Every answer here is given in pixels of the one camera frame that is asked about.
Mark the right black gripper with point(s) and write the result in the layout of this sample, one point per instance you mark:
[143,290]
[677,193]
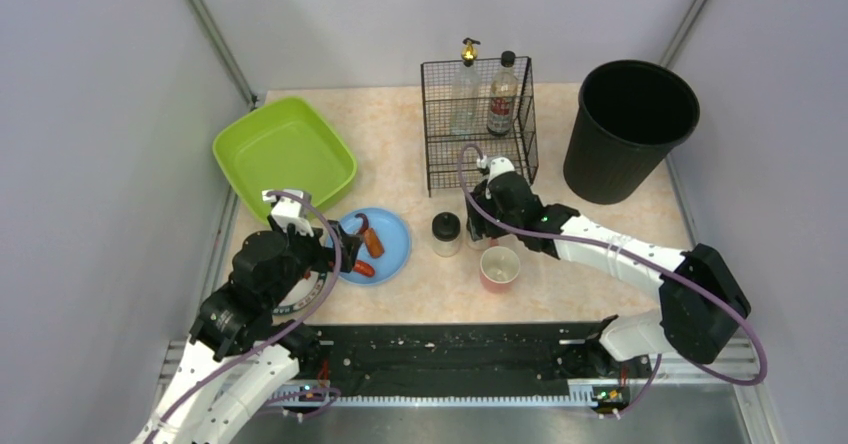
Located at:
[490,212]

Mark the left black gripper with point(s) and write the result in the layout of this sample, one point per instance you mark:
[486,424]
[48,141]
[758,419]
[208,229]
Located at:
[332,246]

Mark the clear jar black lid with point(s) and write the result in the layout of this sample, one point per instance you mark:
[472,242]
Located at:
[478,245]
[446,232]

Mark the black wire basket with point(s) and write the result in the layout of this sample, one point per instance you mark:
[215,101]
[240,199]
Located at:
[442,147]

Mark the brown sauce bottle black cap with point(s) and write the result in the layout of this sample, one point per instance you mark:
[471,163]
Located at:
[503,94]

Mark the clear bottle gold pump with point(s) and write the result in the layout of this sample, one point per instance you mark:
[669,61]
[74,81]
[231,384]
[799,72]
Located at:
[465,90]

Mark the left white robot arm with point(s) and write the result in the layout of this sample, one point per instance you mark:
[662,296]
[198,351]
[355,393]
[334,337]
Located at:
[235,356]

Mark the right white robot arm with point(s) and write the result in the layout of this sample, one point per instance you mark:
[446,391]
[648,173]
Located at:
[694,289]

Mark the red sausage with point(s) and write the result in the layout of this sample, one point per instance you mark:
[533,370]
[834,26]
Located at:
[364,269]

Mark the orange sausage piece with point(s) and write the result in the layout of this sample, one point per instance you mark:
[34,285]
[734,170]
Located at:
[373,243]

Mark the dark red chili pepper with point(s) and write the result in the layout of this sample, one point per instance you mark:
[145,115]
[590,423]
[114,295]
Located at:
[364,223]

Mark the blue plate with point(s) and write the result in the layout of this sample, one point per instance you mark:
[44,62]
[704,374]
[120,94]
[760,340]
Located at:
[394,235]

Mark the white green rimmed plate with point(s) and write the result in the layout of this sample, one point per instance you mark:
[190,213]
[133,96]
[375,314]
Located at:
[302,294]

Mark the pink mug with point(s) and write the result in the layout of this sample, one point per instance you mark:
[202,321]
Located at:
[499,267]

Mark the green plastic tub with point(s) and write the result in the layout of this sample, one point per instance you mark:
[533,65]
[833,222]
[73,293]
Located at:
[286,144]

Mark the black trash bin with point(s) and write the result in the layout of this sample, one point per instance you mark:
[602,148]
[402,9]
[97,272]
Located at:
[631,115]

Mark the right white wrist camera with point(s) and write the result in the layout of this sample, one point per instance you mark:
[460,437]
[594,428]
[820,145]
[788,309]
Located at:
[491,168]

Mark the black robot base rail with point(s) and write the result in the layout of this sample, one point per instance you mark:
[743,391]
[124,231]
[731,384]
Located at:
[458,364]

